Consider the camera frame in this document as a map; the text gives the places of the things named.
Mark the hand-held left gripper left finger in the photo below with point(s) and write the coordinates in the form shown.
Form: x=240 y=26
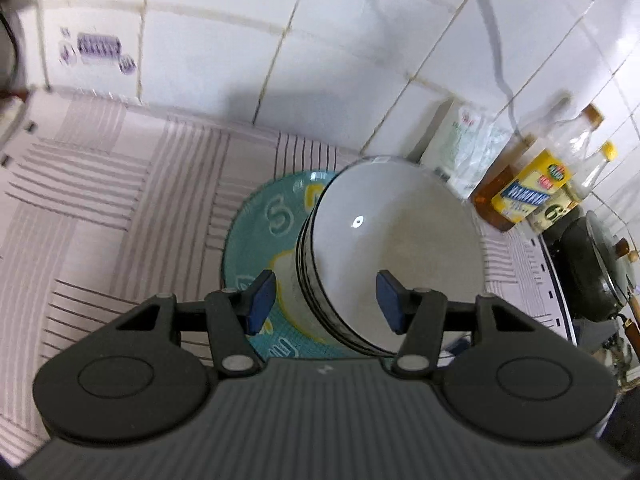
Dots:
x=260 y=305

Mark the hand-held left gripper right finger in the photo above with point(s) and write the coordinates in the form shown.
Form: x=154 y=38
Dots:
x=390 y=300

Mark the white bowl black rim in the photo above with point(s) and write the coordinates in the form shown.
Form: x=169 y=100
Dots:
x=302 y=270
x=400 y=230

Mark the blue egg print plate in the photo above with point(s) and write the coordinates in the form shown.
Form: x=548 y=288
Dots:
x=265 y=220

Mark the white salt bag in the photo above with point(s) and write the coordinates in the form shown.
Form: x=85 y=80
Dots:
x=460 y=150

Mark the yellow label oil bottle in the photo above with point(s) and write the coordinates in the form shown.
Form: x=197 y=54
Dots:
x=530 y=190

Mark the clear bottle yellow cap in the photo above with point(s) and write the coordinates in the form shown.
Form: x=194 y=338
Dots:
x=555 y=210

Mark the black wok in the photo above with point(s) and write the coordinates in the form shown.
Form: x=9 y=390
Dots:
x=575 y=260

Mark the striped counter mat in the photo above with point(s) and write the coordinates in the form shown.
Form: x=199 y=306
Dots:
x=100 y=200

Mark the glass wok lid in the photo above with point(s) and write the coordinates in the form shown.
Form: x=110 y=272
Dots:
x=607 y=255

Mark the clear bottle amber cap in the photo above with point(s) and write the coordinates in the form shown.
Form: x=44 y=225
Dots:
x=575 y=135

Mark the purple wall sticker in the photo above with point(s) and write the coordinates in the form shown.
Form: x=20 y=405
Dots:
x=97 y=45

